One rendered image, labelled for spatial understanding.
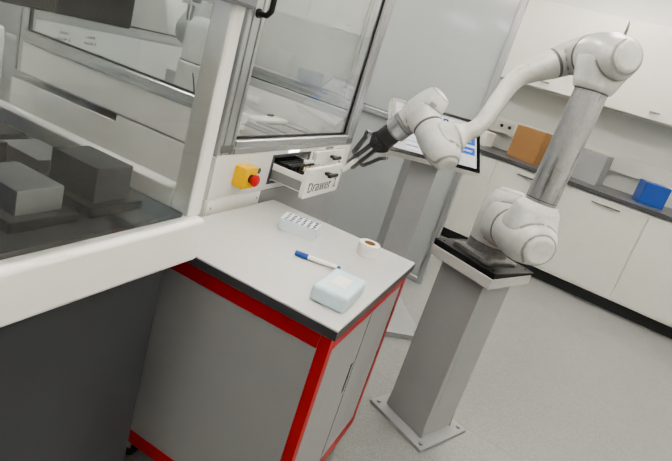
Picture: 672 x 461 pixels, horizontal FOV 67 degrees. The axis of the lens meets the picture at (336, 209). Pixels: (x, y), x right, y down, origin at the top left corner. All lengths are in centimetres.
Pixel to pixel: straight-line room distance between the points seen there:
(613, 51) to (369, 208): 236
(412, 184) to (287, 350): 165
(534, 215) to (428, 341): 69
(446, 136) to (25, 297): 119
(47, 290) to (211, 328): 54
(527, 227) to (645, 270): 301
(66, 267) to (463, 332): 143
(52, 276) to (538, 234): 133
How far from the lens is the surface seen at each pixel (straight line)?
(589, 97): 173
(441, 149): 159
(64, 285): 96
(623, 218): 459
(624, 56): 170
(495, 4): 347
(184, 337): 144
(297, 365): 126
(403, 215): 278
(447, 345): 203
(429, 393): 214
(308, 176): 176
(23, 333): 107
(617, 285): 470
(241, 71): 153
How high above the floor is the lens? 133
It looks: 17 degrees down
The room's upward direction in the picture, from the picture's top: 17 degrees clockwise
